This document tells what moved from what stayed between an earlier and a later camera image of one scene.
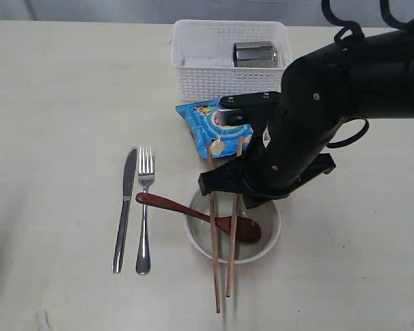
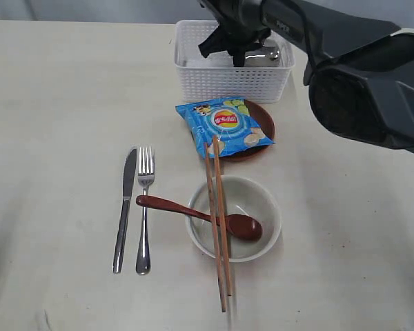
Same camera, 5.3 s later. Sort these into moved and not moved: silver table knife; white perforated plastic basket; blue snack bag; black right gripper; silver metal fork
Moved: black right gripper
Not moved: silver metal fork; white perforated plastic basket; blue snack bag; silver table knife
